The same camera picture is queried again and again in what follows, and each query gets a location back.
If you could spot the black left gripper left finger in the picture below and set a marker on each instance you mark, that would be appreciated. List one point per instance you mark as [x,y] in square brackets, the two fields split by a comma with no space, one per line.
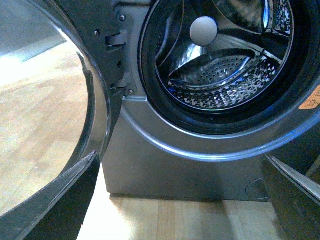
[57,211]

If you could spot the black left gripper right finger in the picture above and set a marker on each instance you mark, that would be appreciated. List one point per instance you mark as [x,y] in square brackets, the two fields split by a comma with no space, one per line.
[295,197]

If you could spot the grey front-load washing machine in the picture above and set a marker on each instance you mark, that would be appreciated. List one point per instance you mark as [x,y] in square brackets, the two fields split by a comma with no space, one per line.
[162,149]

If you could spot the orange warning sticker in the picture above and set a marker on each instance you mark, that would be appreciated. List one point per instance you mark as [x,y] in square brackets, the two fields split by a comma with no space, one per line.
[313,101]

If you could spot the round glass washer door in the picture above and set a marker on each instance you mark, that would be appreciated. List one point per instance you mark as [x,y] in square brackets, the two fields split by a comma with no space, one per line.
[54,108]

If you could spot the perforated steel washer drum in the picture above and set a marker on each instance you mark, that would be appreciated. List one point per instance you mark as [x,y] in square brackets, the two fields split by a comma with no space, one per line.
[217,55]

